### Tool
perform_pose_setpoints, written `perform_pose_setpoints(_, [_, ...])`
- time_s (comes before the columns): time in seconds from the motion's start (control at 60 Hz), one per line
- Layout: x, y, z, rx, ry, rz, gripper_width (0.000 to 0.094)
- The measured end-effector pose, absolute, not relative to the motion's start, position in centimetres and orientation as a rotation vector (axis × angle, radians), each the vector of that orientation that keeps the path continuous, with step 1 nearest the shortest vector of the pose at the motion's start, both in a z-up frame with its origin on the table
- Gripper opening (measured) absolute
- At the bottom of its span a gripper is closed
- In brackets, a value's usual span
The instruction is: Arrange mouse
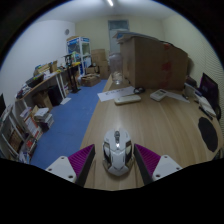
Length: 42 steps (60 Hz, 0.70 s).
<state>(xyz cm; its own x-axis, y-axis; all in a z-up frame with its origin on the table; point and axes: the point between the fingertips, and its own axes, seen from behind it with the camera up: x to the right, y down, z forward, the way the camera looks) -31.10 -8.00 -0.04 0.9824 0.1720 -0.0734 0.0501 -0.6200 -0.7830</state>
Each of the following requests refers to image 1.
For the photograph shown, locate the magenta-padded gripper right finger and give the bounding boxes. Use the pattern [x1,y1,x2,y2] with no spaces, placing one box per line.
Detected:
[133,143,183,186]

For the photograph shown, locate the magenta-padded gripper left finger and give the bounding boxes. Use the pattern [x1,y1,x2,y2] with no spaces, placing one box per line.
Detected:
[45,143,97,188]

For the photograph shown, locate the white and black computer mouse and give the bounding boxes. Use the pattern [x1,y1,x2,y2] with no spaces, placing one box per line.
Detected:
[101,128,135,177]

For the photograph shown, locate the black scalloped mouse pad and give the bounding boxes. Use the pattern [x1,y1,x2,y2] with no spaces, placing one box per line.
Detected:
[197,116,219,153]

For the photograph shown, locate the stack of books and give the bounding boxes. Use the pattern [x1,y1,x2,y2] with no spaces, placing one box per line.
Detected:
[33,107,55,132]

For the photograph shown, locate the white shelf unit with books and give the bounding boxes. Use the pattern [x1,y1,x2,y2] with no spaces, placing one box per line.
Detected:
[0,103,44,164]

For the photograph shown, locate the black marker pen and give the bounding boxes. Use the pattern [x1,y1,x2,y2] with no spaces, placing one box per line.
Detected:
[198,105,214,121]

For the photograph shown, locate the small white paper sheet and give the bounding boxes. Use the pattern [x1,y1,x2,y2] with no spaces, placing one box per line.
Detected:
[165,91,191,104]

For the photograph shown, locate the long white remote control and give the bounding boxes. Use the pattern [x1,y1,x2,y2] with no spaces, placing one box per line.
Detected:
[114,94,142,106]

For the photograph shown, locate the wooden side desk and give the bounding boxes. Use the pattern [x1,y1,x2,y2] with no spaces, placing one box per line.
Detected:
[14,61,83,111]

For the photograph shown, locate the open cardboard box with items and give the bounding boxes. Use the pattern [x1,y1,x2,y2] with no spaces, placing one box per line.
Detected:
[81,73,101,88]

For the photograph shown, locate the black metal stand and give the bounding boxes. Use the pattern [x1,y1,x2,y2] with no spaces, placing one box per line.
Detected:
[63,53,81,94]

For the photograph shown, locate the black laptop with purple screen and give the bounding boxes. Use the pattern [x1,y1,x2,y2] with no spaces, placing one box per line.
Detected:
[199,72,220,101]

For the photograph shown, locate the large brown cardboard box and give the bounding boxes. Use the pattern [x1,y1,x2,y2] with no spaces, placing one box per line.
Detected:
[113,30,190,91]

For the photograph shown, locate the clear plastic water jug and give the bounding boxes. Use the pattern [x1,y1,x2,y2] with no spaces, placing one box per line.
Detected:
[108,52,125,85]

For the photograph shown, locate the stacked brown cardboard boxes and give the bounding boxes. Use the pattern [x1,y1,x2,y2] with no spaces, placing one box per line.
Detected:
[90,48,111,80]

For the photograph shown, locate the blue and white glass cabinet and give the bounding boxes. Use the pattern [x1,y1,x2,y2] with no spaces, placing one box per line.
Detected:
[66,35,92,76]

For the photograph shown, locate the grey door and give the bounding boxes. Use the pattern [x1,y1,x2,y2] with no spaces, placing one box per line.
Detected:
[107,19,130,54]

